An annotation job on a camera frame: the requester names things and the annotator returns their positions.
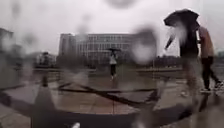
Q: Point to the person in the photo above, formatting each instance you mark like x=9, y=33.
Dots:
x=188, y=43
x=207, y=53
x=113, y=63

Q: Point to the large grey curved building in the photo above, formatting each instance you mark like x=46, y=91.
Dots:
x=96, y=45

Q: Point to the row of trees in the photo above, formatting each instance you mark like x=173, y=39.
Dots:
x=80, y=61

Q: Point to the wet grey paved plaza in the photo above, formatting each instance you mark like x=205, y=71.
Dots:
x=100, y=103

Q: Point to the robot's own part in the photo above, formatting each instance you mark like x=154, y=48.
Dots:
x=76, y=125

